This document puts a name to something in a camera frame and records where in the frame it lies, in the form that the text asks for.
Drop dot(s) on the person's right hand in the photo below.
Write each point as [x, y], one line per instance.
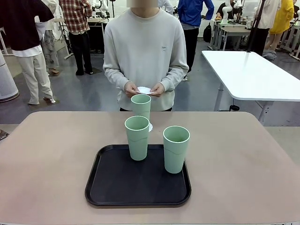
[130, 89]

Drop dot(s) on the person's left hand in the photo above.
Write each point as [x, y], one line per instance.
[159, 91]

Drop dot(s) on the white scalloped paper coaster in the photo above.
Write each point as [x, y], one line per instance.
[151, 127]
[144, 90]

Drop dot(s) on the tall pale green cup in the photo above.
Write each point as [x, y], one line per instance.
[138, 147]
[140, 110]
[174, 159]

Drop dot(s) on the person's left forearm grey sleeve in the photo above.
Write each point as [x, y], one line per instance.
[174, 78]

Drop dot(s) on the person's right forearm grey sleeve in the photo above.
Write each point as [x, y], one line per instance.
[113, 77]

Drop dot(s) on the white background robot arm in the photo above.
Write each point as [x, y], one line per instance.
[227, 14]
[102, 5]

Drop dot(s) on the person in grey sweatshirt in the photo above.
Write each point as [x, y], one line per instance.
[143, 47]

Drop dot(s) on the black backpack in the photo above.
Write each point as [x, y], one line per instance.
[207, 32]

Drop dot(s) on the person in blue jacket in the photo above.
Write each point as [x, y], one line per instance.
[189, 11]

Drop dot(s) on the person in white shirt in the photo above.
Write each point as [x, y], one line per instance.
[166, 5]

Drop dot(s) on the person in patterned skirt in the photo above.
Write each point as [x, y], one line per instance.
[50, 51]

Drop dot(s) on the white folding table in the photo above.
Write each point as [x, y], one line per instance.
[246, 75]

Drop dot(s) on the person in plaid shirt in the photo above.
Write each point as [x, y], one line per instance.
[75, 16]

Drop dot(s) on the grey background desk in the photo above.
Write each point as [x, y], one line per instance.
[232, 31]

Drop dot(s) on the black plastic serving tray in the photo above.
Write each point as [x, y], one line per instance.
[140, 187]

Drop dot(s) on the seated person in black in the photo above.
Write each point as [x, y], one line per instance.
[222, 10]

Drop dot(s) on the black tripod pole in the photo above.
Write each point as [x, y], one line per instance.
[254, 28]

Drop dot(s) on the grey bag on floor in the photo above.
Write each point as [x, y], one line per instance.
[269, 55]

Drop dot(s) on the white cylindrical air purifier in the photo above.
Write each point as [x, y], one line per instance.
[5, 79]

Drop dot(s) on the person in dark shirt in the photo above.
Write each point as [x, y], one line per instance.
[21, 23]

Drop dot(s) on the brown object at floor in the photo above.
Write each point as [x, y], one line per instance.
[3, 134]

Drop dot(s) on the person in cream top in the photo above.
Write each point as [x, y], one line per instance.
[269, 14]

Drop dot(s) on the person in yellow coat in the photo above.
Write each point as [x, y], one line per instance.
[283, 18]

